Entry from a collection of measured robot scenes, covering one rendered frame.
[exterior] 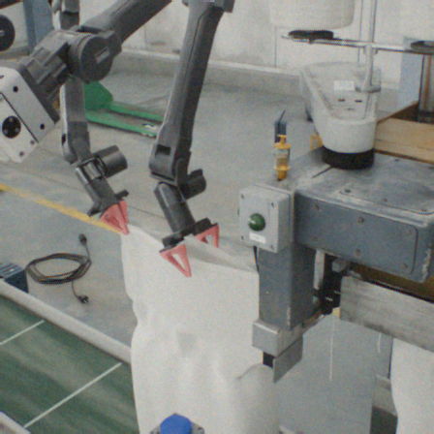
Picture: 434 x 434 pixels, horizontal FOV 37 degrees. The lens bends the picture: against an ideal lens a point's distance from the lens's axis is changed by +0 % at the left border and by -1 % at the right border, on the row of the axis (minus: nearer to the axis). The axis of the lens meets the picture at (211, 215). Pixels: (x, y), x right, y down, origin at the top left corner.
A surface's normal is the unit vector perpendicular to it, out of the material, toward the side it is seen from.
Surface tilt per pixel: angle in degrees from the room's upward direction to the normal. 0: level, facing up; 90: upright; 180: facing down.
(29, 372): 0
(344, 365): 0
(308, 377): 0
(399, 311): 90
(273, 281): 90
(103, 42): 92
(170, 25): 90
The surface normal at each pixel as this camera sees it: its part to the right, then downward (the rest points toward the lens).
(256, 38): -0.64, 0.33
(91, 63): 0.79, 0.27
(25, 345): -0.02, -0.91
